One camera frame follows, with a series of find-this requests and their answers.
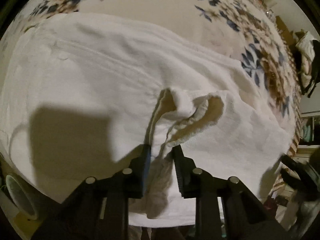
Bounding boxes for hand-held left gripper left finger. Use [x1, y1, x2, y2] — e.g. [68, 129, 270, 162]
[32, 144, 152, 240]

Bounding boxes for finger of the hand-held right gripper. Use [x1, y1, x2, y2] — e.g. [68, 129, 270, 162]
[279, 154, 310, 178]

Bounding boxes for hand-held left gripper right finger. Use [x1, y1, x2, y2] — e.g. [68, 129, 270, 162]
[171, 145, 292, 240]

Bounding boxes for white pants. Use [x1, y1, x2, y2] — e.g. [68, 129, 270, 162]
[0, 13, 293, 228]

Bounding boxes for pile of clothes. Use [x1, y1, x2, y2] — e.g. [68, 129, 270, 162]
[294, 31, 320, 98]

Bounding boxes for floral printed blanket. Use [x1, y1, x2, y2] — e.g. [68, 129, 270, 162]
[0, 0, 303, 200]

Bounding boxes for white cylindrical roll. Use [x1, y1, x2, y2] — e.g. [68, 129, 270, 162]
[4, 174, 40, 221]

